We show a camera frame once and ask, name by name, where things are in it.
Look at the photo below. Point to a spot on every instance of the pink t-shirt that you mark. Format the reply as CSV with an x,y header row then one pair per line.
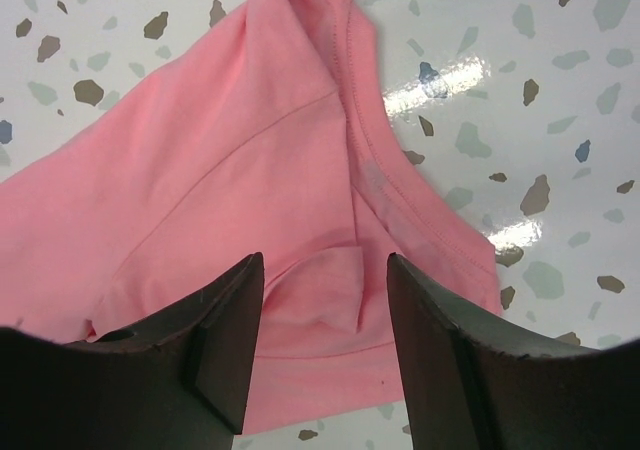
x,y
268,135

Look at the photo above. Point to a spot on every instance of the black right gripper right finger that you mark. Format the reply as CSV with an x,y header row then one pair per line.
x,y
472,380

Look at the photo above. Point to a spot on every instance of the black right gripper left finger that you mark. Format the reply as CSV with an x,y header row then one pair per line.
x,y
177,379

